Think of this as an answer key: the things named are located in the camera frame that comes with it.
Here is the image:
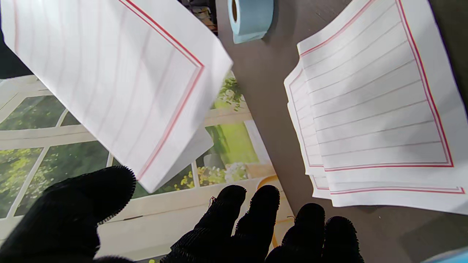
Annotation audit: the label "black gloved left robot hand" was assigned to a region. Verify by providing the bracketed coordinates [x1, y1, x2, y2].
[0, 166, 364, 263]

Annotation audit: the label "white lined paper sheet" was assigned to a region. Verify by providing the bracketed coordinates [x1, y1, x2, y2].
[0, 0, 234, 193]

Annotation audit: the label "light blue label roll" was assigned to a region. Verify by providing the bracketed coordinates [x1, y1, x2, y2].
[227, 0, 274, 44]

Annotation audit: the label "white lined paper sheets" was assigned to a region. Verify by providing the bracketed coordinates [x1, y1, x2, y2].
[284, 0, 468, 215]

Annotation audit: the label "blue file box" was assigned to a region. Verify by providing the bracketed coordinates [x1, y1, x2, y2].
[420, 248, 468, 263]

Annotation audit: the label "printed garden window backdrop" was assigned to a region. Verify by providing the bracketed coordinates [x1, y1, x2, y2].
[0, 71, 295, 263]

